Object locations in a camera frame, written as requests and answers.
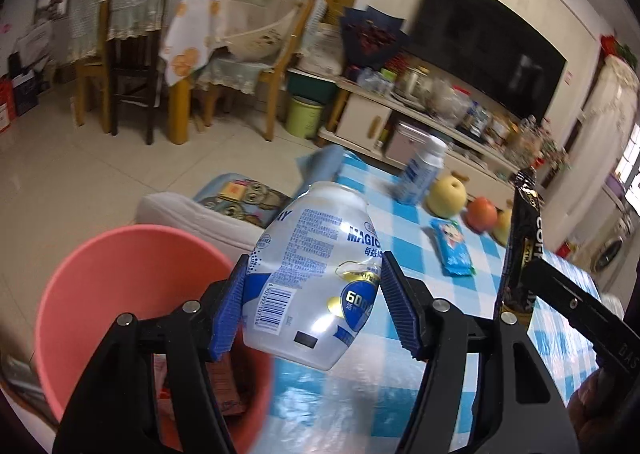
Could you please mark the pink plastic trash bin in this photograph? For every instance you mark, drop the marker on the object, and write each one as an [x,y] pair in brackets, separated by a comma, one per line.
[148,271]

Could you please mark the black flat television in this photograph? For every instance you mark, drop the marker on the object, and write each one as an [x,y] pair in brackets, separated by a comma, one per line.
[488,46]

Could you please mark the wooden chair near cabinet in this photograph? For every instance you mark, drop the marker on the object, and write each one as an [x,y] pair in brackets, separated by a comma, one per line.
[224,75]

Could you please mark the white shopping bag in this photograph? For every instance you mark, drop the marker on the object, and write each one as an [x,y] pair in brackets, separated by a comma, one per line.
[36,44]

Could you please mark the white tv cabinet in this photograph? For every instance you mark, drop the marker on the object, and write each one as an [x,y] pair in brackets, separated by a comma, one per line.
[366,123]

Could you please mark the blue white checkered tablecloth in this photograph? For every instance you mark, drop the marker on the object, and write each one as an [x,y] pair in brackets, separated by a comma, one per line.
[363,403]

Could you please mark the red gift boxes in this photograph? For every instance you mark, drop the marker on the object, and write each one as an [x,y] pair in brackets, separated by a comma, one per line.
[7,109]

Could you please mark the crushed white plastic bottle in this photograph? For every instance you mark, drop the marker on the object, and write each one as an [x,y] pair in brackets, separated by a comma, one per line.
[313,277]

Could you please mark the white rice sack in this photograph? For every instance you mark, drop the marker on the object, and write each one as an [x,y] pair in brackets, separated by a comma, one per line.
[322,51]

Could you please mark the red apple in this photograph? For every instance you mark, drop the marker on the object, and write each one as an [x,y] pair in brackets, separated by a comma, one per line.
[481,215]

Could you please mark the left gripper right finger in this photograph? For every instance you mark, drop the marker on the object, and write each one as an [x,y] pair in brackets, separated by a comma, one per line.
[517,407]

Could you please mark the owl pattern cushion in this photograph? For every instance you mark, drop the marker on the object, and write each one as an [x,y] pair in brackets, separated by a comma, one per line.
[242,198]

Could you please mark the large yellow pear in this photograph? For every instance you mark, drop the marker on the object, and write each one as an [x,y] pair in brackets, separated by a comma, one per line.
[447,197]

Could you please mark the light wooden chair with cover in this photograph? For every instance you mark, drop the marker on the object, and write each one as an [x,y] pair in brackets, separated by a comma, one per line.
[87,52]

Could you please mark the blue cushioned chair back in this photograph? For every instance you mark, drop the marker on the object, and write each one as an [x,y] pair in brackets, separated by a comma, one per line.
[322,165]

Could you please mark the grey cushioned chair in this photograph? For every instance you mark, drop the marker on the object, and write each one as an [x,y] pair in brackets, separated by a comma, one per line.
[233,237]

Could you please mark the black coffee sachet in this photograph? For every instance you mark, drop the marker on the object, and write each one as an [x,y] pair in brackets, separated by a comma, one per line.
[525,243]

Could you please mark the wooden dining table with cloth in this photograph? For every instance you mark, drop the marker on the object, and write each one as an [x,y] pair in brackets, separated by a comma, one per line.
[191,35]

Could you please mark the green trash bin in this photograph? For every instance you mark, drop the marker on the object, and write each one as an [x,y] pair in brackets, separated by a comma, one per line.
[303,117]

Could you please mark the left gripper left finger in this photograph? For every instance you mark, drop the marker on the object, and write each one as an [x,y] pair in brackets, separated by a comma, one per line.
[113,406]

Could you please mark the dark wooden chair with cover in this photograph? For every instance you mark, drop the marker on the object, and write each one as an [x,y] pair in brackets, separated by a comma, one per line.
[133,57]

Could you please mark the dark blue flower bouquet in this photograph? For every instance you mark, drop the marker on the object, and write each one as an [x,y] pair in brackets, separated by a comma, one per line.
[370,37]

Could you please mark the paper trash in bin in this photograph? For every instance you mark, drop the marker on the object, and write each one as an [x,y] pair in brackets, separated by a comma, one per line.
[220,377]

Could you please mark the blue snack packet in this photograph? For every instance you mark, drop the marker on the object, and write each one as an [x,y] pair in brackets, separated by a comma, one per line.
[453,253]

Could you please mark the small yellow pear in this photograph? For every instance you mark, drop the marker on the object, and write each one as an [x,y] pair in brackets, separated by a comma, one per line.
[501,231]

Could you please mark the person right hand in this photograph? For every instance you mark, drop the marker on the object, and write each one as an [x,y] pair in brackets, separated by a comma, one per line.
[604,412]

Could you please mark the upright white blue bottle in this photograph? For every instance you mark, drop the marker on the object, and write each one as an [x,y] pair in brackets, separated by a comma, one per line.
[420,172]

